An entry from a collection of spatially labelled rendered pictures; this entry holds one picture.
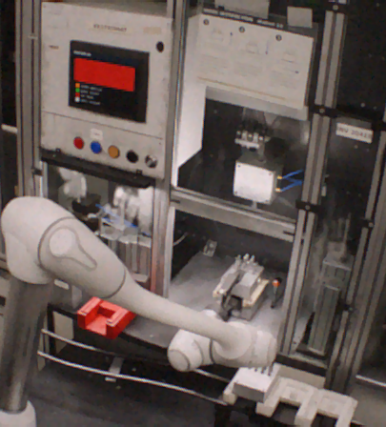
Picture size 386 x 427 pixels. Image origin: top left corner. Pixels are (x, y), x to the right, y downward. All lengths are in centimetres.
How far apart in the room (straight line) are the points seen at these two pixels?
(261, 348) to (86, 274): 57
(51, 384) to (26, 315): 67
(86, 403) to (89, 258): 86
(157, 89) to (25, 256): 60
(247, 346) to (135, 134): 65
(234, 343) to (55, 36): 98
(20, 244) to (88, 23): 68
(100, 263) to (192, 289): 90
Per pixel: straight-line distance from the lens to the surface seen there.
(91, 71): 189
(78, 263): 139
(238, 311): 220
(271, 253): 241
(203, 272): 237
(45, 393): 221
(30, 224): 150
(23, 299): 158
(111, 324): 202
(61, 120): 203
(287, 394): 199
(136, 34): 182
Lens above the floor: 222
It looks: 29 degrees down
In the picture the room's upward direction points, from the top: 5 degrees clockwise
